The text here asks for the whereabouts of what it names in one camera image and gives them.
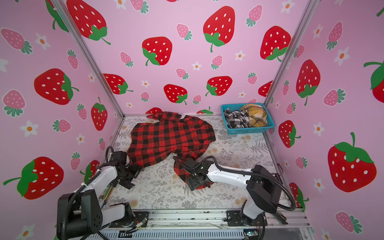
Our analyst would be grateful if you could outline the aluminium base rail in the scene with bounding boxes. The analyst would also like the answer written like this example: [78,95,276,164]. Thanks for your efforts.
[98,208,310,232]

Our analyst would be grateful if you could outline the small tools bundle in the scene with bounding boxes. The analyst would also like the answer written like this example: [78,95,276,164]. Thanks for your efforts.
[101,184,115,209]

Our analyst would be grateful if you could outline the teal plastic basket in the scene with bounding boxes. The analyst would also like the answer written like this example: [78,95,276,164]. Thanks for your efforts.
[221,103,275,135]

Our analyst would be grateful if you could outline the black flat bracket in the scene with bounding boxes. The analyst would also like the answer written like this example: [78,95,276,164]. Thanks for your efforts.
[273,211,289,225]

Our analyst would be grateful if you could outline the red black plaid shirt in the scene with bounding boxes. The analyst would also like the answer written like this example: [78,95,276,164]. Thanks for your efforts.
[127,111,217,190]

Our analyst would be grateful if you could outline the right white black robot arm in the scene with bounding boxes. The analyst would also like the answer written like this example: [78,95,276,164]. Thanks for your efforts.
[173,156,296,227]

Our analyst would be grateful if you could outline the yellow plaid shirt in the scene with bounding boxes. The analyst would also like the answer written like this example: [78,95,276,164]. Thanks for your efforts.
[241,104,268,128]

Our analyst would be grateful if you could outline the white black plaid shirt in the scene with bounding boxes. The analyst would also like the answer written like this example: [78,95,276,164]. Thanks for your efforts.
[224,109,250,129]

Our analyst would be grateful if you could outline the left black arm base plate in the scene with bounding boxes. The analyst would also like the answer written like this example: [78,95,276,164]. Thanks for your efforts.
[111,211,150,228]

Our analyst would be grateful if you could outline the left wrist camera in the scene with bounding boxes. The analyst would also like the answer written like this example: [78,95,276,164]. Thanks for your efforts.
[112,151,127,165]

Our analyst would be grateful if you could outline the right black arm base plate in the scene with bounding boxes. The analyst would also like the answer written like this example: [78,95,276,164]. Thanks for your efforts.
[224,211,268,227]

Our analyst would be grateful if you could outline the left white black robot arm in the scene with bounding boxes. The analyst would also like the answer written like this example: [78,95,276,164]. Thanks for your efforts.
[56,146,148,240]

